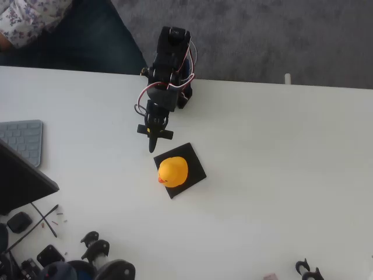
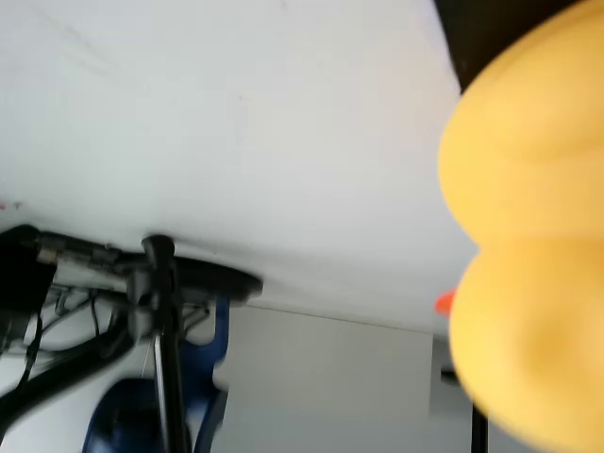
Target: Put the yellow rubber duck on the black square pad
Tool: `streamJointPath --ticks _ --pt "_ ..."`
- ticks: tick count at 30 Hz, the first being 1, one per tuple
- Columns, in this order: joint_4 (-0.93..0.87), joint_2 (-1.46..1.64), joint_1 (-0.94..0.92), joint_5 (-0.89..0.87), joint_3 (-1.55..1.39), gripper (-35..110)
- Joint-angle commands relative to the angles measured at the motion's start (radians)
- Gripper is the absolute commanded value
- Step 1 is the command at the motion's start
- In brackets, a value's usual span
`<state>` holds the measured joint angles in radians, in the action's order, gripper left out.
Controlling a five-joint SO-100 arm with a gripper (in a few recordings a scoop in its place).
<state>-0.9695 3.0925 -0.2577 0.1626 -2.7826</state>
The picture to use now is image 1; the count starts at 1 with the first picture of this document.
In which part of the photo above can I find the yellow rubber duck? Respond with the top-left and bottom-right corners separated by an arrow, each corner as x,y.
157,156 -> 189,188

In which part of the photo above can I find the person's forearm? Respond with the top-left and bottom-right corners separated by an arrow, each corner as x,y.
0,31 -> 15,52

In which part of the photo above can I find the black square pad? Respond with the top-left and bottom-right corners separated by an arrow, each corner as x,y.
153,142 -> 207,200

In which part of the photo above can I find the black square mounting plate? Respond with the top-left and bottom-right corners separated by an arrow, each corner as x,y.
36,244 -> 65,268

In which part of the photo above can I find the person in jeans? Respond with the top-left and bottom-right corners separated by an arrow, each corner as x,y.
0,0 -> 148,75

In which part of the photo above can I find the thin black stick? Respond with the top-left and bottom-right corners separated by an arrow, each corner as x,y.
30,202 -> 58,238
4,204 -> 59,254

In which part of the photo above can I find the grey keyboard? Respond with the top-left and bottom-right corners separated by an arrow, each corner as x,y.
0,119 -> 44,168

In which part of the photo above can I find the black clamp with silver rod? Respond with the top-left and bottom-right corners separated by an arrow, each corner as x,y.
80,231 -> 136,280

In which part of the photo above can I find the black laptop screen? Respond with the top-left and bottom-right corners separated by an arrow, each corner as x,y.
0,139 -> 60,216

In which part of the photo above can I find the blue round part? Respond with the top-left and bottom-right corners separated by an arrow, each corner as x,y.
68,260 -> 96,280

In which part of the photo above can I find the small black pouch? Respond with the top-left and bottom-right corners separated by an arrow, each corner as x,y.
6,212 -> 33,234

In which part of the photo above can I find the dark blue round cap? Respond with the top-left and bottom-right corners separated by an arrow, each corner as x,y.
37,261 -> 79,280

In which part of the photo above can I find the white floral shirt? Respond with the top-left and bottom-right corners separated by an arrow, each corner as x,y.
0,0 -> 73,49

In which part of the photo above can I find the black circuit board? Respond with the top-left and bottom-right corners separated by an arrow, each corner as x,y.
19,258 -> 41,280

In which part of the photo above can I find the dark round object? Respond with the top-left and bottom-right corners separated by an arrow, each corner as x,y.
0,223 -> 9,254

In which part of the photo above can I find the black tangled part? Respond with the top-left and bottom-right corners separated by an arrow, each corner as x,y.
0,253 -> 15,280

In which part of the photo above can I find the small black clamp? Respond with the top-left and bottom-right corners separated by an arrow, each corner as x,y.
295,258 -> 325,280

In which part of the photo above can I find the black camera cable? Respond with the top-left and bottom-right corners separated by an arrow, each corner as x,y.
133,103 -> 149,117

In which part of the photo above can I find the white red wrist cable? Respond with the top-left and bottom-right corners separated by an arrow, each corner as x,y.
137,82 -> 170,111

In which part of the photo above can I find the white red elbow cable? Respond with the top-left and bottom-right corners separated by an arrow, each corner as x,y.
168,40 -> 198,90

